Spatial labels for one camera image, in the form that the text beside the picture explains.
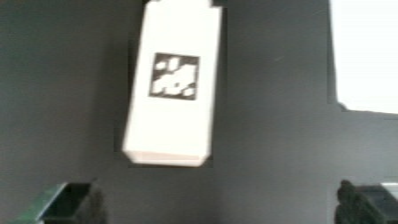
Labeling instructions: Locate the white marker base plate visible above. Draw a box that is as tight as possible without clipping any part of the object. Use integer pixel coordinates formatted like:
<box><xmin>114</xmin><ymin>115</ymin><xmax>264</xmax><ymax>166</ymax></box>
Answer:
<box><xmin>329</xmin><ymin>0</ymin><xmax>398</xmax><ymax>114</ymax></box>

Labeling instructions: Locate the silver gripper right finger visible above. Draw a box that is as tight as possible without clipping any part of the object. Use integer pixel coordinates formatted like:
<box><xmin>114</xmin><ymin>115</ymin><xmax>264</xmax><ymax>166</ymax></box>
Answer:
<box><xmin>335</xmin><ymin>180</ymin><xmax>398</xmax><ymax>224</ymax></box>

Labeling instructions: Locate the far left white table leg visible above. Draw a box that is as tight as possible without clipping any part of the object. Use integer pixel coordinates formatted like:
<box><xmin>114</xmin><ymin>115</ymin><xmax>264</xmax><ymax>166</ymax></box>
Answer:
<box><xmin>123</xmin><ymin>0</ymin><xmax>223</xmax><ymax>167</ymax></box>

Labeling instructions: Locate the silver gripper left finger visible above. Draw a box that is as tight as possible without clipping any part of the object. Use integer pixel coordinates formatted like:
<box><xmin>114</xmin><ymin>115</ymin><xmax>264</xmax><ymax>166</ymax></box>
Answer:
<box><xmin>11</xmin><ymin>182</ymin><xmax>109</xmax><ymax>224</ymax></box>

